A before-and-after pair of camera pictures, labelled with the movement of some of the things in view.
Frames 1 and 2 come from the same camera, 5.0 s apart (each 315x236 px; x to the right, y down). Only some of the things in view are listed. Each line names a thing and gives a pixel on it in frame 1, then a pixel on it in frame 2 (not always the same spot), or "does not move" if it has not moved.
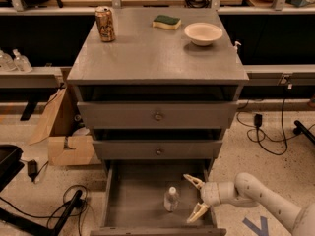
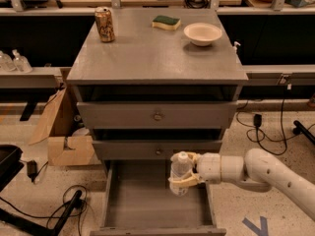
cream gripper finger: [197, 212] to [187, 182]
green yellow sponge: [166, 22] does not move
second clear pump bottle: [6, 63] does not move
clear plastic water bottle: [171, 199] to [181, 164]
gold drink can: [105, 22] does not move
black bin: [10, 163] does not move
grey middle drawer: [157, 149] does not move
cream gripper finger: [195, 181] to [194, 156]
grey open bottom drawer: [134, 194] does not move
